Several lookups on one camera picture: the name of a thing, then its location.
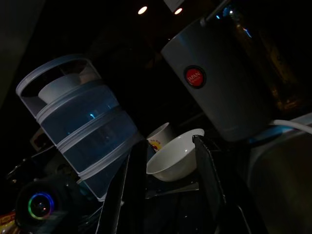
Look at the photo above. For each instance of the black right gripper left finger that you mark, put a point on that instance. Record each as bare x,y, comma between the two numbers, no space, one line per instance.
129,190

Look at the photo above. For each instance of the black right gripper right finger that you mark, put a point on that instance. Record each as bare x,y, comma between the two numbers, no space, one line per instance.
212,185

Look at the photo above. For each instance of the white bowl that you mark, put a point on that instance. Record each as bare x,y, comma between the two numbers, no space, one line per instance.
173,158

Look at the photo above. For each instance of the white cup with print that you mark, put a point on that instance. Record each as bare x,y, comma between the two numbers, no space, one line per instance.
161,136

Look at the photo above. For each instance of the stainless steel sink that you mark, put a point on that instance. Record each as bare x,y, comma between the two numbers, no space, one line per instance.
282,175

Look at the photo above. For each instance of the translucent tiered storage container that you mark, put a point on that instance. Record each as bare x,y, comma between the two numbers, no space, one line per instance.
85,126

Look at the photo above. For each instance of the grey canister with red label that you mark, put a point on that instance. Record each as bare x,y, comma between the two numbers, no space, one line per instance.
219,92

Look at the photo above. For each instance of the small white plastic cup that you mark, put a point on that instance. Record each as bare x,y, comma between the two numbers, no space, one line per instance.
61,87

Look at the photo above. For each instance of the round ceiling light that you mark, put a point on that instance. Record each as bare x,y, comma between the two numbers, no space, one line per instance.
142,10
178,11

